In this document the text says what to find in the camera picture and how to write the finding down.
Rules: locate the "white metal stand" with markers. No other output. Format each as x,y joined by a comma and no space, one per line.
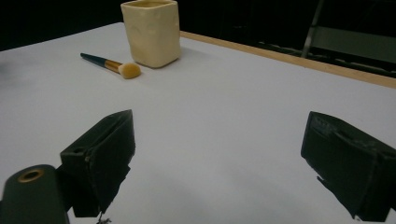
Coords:
351,42

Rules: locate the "white table sheet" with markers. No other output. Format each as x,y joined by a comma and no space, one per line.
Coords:
218,102

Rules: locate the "cream square cup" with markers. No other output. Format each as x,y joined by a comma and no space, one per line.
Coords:
154,34

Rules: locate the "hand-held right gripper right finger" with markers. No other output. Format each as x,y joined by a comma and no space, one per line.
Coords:
348,168

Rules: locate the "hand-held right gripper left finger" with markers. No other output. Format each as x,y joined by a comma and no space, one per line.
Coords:
102,155

